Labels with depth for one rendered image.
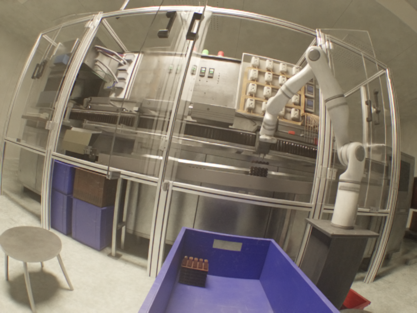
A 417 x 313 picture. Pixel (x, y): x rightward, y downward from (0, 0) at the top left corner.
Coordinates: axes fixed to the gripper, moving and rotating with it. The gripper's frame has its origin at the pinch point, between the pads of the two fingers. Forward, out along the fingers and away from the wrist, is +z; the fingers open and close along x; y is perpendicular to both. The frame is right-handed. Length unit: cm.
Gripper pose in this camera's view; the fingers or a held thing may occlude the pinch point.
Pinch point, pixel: (259, 162)
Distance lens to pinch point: 109.2
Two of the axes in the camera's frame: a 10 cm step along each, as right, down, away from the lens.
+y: 1.5, -6.4, 7.5
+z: -0.5, 7.6, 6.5
